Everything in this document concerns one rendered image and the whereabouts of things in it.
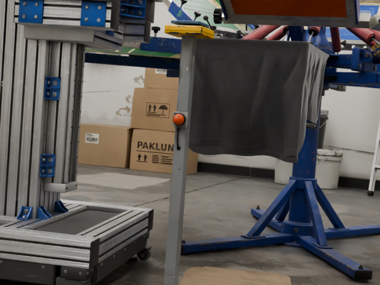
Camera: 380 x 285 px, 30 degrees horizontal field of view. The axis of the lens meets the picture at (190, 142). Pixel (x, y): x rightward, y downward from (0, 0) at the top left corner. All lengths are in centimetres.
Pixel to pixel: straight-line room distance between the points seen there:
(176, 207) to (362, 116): 493
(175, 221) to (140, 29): 91
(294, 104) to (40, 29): 96
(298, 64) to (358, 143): 466
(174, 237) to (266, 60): 71
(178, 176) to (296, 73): 56
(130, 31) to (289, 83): 75
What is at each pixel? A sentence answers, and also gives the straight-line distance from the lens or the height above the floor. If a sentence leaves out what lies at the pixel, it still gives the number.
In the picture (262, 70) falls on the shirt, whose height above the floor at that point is 84.
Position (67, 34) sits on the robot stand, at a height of 92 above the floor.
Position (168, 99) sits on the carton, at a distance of 712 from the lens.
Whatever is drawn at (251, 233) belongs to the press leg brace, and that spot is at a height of 7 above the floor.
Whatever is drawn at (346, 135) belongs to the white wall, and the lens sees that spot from 716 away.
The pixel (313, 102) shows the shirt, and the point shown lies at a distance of 279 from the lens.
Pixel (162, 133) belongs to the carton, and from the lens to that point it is 715.
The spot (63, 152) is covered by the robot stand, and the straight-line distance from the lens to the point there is 275.
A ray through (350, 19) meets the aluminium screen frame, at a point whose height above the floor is 112.
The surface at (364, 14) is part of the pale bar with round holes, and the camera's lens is 329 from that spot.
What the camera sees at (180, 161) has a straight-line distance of 234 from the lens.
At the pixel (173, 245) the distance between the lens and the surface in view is 237.
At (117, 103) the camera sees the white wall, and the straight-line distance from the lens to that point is 788.
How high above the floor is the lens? 70
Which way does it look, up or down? 3 degrees down
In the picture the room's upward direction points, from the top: 4 degrees clockwise
